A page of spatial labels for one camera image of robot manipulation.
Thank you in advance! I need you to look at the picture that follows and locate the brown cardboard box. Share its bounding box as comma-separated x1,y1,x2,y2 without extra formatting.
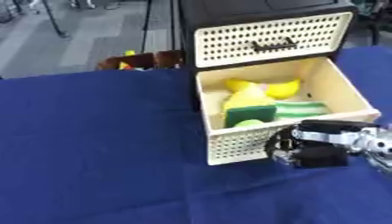
96,50,186,72

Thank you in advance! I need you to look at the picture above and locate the black drawer handle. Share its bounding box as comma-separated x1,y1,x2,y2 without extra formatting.
249,37,299,53

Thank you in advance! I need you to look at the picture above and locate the pale closed perforated drawer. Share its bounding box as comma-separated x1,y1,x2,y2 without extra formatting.
192,11,355,69

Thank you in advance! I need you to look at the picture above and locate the green white striped cloth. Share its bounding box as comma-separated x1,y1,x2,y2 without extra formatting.
274,100,333,121

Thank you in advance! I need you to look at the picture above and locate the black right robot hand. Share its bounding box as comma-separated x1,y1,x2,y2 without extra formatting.
263,119,382,169

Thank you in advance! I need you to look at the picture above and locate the green scouring sponge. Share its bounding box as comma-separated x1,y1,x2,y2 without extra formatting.
223,105,279,129

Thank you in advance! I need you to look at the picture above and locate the black drawer cabinet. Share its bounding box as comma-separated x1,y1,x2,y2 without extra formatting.
178,0,359,112

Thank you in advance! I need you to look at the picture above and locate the pale open perforated drawer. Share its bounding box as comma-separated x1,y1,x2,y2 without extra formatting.
194,56,383,166

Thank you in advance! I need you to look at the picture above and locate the yellow soft toy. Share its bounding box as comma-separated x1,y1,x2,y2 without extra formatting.
220,78,304,113

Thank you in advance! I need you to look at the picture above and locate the light green ball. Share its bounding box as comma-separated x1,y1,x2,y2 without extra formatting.
233,119,267,129

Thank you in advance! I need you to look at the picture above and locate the black tripod leg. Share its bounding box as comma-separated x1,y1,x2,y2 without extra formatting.
39,0,71,39

